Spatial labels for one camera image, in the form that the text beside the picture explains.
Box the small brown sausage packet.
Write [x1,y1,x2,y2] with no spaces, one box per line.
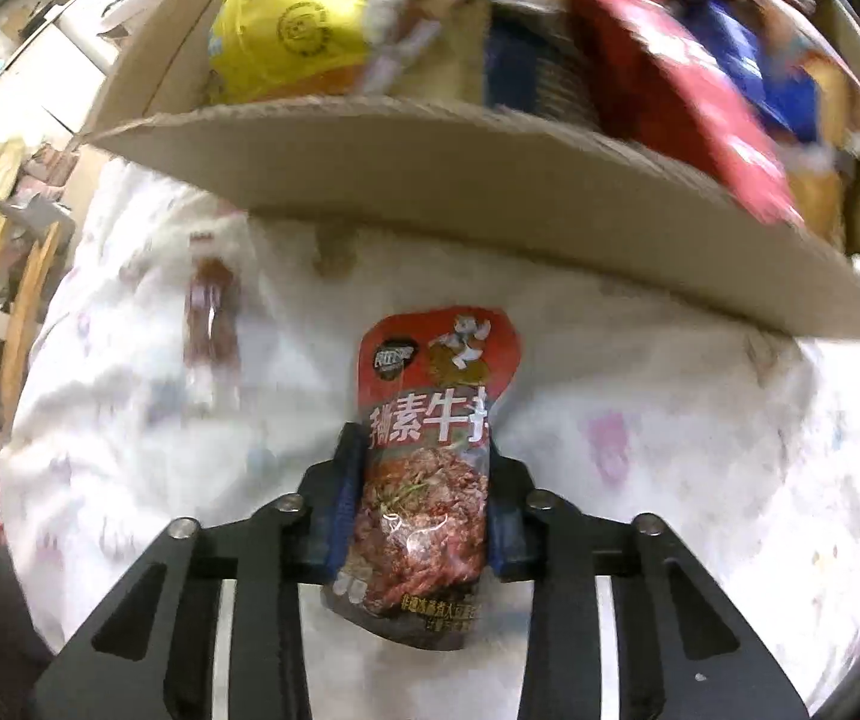
[182,229,245,410]

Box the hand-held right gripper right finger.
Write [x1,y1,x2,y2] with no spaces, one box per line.
[486,446,810,720]

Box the dark red meat snack packet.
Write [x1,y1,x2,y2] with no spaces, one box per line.
[321,306,525,650]

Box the cardboard box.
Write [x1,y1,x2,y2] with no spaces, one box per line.
[89,0,860,342]

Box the white and blue snack bag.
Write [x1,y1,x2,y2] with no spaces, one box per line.
[681,0,825,147]

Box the wooden frame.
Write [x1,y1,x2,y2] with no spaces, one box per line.
[0,195,75,406]

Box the yellow snack bag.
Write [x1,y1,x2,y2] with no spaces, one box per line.
[209,0,401,102]

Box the large red snack bag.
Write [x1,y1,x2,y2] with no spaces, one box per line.
[527,0,806,226]

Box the dark navy snack packet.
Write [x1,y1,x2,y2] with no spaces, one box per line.
[484,0,603,125]

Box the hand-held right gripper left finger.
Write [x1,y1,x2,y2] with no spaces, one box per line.
[32,420,367,720]

